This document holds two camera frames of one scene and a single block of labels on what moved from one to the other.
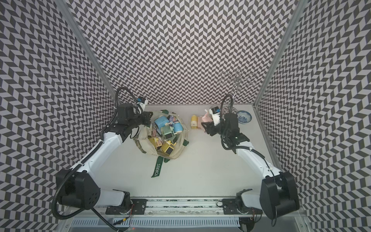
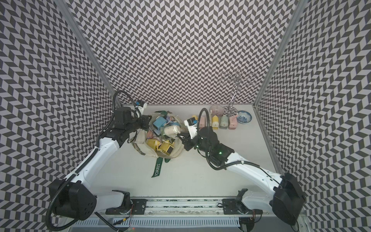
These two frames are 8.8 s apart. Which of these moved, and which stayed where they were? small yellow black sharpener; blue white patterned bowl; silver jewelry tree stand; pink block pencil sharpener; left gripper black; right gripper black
Moved: pink block pencil sharpener; right gripper black
Stayed: small yellow black sharpener; silver jewelry tree stand; left gripper black; blue white patterned bowl
